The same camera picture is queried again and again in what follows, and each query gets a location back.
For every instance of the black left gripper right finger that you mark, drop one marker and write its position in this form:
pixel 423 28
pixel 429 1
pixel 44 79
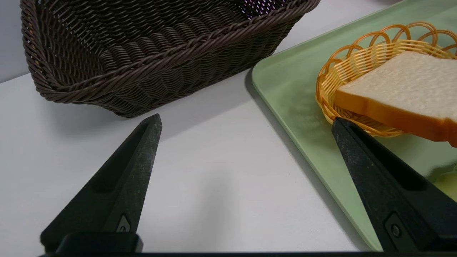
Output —
pixel 396 200

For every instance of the light green plastic tray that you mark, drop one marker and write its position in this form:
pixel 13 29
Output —
pixel 292 71

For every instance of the dark brown wicker basket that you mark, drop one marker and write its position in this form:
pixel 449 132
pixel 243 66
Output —
pixel 142 71

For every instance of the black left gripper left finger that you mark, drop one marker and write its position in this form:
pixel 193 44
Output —
pixel 121 192

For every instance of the small yellow wicker basket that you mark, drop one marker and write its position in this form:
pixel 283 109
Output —
pixel 342 67

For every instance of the toy bread slice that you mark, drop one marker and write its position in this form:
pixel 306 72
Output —
pixel 403 82

